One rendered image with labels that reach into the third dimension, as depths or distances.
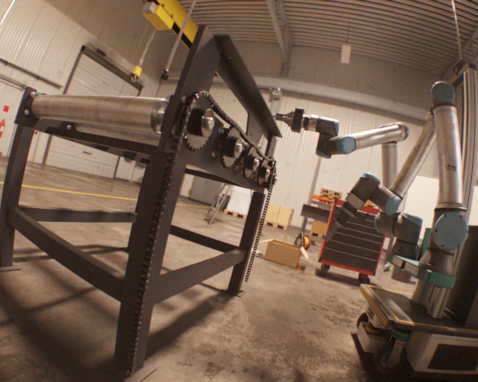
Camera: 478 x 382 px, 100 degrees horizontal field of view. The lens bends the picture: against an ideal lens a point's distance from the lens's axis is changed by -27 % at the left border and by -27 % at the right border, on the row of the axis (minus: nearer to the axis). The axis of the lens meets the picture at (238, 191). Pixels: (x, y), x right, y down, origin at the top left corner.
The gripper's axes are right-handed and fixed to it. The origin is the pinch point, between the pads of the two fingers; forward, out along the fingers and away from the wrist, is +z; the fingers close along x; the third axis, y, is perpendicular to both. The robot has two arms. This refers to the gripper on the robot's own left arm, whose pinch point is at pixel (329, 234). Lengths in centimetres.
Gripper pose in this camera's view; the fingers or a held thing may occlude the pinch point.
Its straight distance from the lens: 130.4
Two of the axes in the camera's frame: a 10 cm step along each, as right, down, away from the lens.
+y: -7.3, -6.0, 3.3
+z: -5.5, 8.0, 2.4
